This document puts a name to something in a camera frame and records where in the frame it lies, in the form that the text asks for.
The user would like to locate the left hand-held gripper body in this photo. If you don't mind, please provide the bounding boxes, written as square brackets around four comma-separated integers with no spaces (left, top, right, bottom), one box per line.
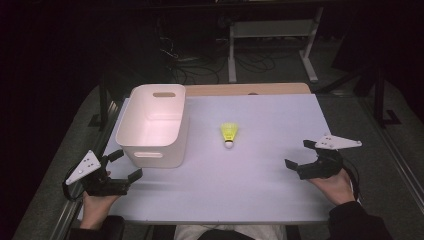
[64,149,131,198]

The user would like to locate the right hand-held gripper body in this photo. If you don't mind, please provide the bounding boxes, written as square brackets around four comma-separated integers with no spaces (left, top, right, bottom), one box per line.
[295,133,363,181]

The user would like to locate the white plastic bin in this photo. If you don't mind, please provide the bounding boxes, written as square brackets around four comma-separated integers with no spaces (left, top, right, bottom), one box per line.
[115,83,190,169]

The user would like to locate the yellow shuttlecock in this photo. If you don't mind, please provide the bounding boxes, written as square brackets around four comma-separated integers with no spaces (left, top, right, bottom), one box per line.
[220,122,240,149]

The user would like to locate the person's left hand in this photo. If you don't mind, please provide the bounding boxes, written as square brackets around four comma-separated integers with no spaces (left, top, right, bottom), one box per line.
[79,170,121,231]

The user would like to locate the person's right hand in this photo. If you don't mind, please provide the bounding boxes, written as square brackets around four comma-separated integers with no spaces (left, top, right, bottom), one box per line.
[306,168,356,206]

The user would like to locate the white board mat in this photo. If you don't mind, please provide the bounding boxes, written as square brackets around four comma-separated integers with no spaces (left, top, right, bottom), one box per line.
[77,93,336,225]

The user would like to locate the black metal stand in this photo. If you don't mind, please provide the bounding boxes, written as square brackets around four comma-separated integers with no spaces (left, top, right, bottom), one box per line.
[314,63,403,129]
[87,71,117,132]

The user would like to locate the wooden table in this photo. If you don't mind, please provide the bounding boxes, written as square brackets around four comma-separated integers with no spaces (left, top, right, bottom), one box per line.
[184,82,313,98]

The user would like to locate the person's light pants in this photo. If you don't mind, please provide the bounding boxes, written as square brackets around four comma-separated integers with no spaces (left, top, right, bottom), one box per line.
[173,224,288,240]

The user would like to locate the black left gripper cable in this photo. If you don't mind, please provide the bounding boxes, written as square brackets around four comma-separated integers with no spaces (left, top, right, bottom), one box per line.
[61,166,84,203]

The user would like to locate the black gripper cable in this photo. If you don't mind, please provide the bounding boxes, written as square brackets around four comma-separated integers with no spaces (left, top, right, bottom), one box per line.
[342,159,364,202]
[61,166,84,203]

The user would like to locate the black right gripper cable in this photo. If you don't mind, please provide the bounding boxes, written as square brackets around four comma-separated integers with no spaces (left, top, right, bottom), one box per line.
[342,159,364,202]

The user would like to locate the aluminium rail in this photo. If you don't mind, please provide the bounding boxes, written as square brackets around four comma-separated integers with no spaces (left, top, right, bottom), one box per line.
[358,96,424,216]

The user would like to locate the white metal desk frame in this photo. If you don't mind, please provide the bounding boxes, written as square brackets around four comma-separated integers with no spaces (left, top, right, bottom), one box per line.
[227,6,325,84]

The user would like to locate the black floor cables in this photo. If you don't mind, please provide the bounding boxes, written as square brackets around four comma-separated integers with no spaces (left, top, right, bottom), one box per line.
[156,19,278,85]

